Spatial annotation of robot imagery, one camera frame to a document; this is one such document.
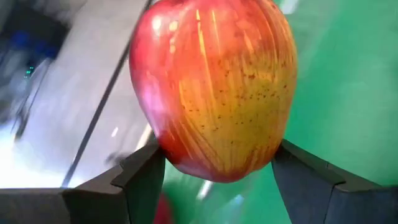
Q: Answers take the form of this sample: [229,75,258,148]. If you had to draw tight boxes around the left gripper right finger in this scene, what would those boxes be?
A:
[271,139,398,224]

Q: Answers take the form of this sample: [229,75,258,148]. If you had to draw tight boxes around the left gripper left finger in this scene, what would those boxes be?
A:
[0,139,166,224]

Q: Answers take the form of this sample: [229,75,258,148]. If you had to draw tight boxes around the red yellow streaked apple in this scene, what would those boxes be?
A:
[128,0,299,184]

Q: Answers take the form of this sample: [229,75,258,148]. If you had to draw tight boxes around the green table mat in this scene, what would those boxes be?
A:
[157,0,398,224]

